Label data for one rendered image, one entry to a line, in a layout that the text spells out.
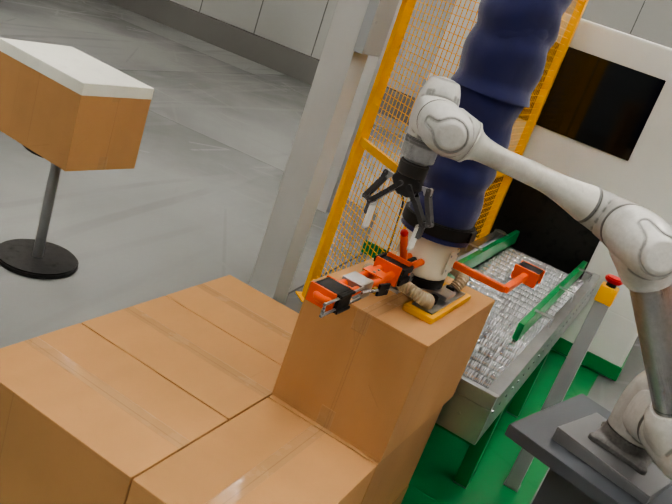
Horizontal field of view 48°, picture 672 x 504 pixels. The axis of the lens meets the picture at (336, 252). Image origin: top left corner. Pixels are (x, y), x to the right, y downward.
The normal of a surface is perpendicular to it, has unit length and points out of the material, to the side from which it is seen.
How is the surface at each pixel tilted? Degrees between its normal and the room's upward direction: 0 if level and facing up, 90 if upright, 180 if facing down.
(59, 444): 90
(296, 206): 90
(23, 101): 90
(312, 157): 90
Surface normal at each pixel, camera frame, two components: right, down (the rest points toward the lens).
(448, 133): -0.07, 0.29
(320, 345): -0.48, 0.15
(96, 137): 0.79, 0.44
